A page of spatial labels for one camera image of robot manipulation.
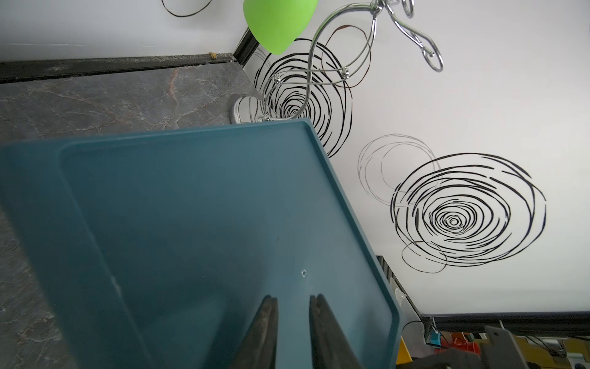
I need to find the green plastic wine glass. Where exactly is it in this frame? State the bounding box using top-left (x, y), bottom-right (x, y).
top-left (243, 0), bottom-right (319, 55)

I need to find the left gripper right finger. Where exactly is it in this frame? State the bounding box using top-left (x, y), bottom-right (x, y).
top-left (309, 295), bottom-right (362, 369)

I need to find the chrome glass holder stand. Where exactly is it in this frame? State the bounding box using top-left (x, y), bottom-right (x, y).
top-left (230, 1), bottom-right (445, 124)

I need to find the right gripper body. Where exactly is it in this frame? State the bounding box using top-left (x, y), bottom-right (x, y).
top-left (400, 324), bottom-right (539, 368)

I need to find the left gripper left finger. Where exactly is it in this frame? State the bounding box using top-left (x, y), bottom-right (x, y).
top-left (229, 295), bottom-right (279, 369)

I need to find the teal drawer cabinet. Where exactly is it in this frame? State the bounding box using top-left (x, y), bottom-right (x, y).
top-left (1, 120), bottom-right (400, 368)

